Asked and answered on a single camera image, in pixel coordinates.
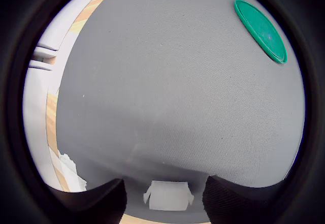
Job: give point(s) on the round green lid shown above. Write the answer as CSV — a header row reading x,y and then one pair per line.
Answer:
x,y
264,31

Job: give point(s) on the white tape piece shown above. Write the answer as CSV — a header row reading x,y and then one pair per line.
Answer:
x,y
69,170

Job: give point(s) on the grey partition panel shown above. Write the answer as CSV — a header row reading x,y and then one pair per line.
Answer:
x,y
35,112
68,18

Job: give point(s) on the dark grey mat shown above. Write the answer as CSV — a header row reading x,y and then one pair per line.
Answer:
x,y
177,94

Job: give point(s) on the white partition post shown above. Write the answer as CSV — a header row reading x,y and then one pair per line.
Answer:
x,y
43,57

